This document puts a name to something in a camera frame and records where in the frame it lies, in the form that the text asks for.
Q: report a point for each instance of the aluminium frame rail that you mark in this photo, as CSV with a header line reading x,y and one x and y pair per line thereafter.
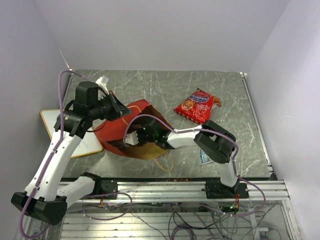
x,y
191,191

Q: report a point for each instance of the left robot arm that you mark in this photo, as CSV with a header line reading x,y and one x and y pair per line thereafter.
x,y
43,199

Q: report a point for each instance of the red paper bag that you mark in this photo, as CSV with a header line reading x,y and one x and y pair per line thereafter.
x,y
144,116

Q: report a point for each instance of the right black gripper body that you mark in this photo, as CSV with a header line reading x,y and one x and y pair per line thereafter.
x,y
143,137

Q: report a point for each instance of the red candy bag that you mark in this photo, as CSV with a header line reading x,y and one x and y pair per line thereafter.
x,y
198,106

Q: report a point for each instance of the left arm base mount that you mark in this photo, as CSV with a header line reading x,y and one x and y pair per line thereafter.
x,y
105,188

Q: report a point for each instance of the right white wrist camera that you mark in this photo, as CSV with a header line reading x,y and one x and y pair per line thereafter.
x,y
132,138

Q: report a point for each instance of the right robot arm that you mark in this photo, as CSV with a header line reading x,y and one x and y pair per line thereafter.
x,y
215,141

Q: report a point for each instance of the white blue snack wrapper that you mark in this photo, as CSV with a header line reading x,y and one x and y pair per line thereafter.
x,y
204,158

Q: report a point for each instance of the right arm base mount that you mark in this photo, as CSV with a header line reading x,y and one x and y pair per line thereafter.
x,y
216,190

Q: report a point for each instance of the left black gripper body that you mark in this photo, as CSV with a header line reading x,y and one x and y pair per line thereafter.
x,y
108,109

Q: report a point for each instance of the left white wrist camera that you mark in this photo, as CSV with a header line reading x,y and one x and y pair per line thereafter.
x,y
102,83

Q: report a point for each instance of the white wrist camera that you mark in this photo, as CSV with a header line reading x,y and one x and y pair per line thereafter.
x,y
102,83
132,138

